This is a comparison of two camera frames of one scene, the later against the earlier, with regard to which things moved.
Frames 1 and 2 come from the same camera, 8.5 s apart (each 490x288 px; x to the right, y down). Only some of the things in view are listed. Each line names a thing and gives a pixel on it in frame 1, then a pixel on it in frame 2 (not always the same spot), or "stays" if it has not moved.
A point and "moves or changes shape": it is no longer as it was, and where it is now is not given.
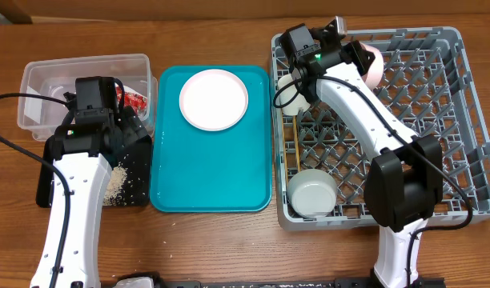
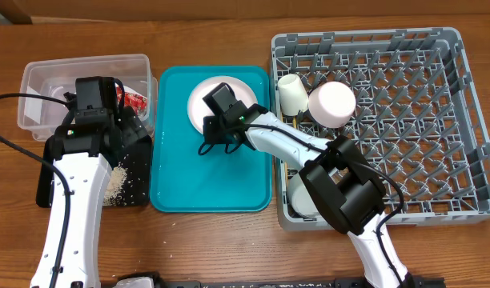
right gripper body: [353, 49] → [218, 134]
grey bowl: [312, 194] stays
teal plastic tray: [197, 170] stays
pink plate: [214, 100] moves or changes shape
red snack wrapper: [133, 99] stays
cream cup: [299, 104] stays
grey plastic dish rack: [422, 73] stays
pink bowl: [373, 77] → [331, 104]
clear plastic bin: [56, 78] stays
